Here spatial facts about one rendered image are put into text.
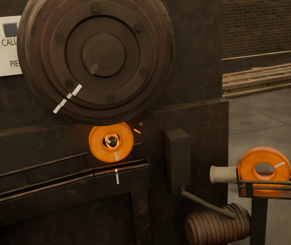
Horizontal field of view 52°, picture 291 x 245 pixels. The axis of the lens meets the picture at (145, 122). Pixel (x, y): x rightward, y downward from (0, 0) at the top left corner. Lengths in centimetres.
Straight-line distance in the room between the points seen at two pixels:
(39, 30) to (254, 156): 75
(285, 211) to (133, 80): 149
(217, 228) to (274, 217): 97
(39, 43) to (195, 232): 78
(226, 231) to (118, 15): 78
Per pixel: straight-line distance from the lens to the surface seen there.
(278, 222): 200
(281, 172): 103
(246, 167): 103
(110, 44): 83
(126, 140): 103
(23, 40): 93
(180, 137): 105
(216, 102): 118
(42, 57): 89
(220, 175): 105
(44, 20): 90
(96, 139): 101
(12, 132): 110
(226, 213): 108
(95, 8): 83
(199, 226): 108
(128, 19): 85
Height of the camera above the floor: 121
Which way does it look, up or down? 20 degrees down
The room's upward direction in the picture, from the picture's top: 5 degrees counter-clockwise
